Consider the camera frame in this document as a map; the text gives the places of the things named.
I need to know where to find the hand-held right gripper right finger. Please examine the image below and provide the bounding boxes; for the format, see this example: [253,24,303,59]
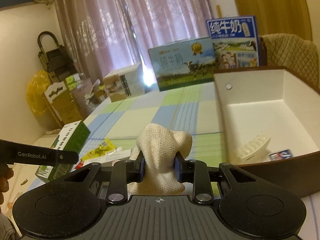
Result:
[174,151,253,204]

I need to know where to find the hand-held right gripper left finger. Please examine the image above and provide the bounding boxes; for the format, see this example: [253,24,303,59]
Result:
[57,152,145,205]

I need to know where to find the white ointment box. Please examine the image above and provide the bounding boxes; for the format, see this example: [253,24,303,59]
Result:
[100,148,133,167]

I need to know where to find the white knitted cloth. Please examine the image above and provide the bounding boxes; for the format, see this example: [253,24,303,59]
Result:
[127,123,193,195]

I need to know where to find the brown box with white inside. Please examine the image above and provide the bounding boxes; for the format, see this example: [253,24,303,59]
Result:
[212,66,320,198]

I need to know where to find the person's left hand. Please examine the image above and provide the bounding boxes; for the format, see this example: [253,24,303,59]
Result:
[0,164,14,201]

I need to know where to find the green and white box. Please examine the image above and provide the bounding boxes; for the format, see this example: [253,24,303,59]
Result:
[35,121,91,183]

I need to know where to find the yellow snack packet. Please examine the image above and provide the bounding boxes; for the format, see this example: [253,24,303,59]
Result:
[80,139,118,160]

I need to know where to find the brown carton with white cutout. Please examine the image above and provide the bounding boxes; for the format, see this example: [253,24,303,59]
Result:
[44,81,83,123]

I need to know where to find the checked tablecloth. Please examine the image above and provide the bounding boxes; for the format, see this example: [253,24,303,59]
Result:
[0,81,320,230]

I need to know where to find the yellow plastic bag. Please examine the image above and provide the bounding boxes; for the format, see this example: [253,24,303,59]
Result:
[27,70,54,117]

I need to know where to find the white plastic blister tray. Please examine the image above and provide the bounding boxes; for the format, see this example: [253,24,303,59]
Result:
[235,129,272,162]

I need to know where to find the person's grey clothing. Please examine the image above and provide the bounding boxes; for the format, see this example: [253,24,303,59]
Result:
[0,212,23,240]

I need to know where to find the pile of cardboard boxes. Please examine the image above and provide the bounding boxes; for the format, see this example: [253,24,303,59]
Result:
[66,74,105,105]

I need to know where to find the beige and white carton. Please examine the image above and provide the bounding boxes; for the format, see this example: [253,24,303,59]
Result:
[102,62,148,102]

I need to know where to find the black folding cart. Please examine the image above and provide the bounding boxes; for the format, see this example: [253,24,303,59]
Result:
[37,31,78,85]

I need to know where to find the small blue and white box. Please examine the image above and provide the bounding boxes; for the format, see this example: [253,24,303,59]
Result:
[269,149,294,162]

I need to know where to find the green milk carton box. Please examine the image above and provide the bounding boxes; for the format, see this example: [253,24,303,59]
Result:
[148,37,216,92]

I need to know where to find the blue milk carton box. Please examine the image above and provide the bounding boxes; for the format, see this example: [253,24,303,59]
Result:
[205,16,260,68]

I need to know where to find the pink curtain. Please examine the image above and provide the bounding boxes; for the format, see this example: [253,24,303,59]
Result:
[54,0,215,85]

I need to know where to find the beige quilted chair cover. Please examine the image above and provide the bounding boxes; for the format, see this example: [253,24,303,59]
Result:
[260,34,320,90]

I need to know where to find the yellow-brown wooden panel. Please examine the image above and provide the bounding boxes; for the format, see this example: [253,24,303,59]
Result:
[229,0,313,40]

